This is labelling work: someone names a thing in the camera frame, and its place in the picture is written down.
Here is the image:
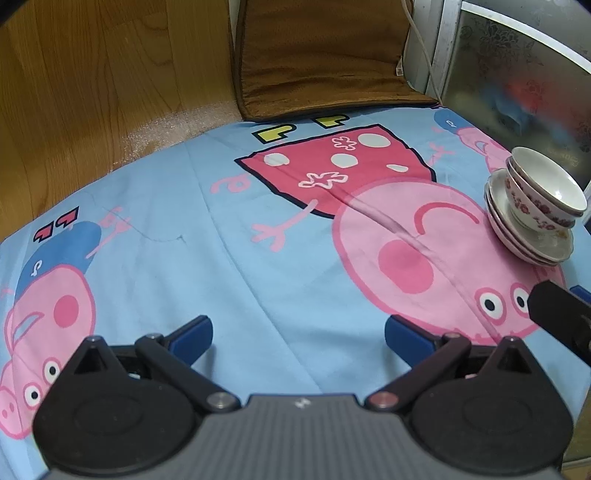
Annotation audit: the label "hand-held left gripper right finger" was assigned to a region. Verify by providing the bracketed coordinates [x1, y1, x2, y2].
[365, 315, 541, 414]

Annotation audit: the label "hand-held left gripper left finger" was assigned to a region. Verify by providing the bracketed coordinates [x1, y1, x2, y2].
[60, 315, 242, 414]

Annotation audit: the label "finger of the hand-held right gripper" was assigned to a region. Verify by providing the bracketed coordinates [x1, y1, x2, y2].
[527, 279, 591, 363]

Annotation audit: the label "white plate with floral print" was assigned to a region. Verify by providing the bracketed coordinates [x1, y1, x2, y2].
[485, 182, 570, 261]
[486, 170, 574, 254]
[485, 191, 563, 267]

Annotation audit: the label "white bowl pink floral print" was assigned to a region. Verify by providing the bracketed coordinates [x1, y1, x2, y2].
[510, 146, 588, 220]
[505, 157, 577, 230]

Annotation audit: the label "printed cartoon blanket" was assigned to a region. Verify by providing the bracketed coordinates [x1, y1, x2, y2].
[0, 106, 591, 480]

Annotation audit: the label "brown seat cushion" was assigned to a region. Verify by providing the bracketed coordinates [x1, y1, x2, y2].
[228, 0, 439, 123]

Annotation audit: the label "white cable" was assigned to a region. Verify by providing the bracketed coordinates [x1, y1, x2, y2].
[402, 0, 445, 100]

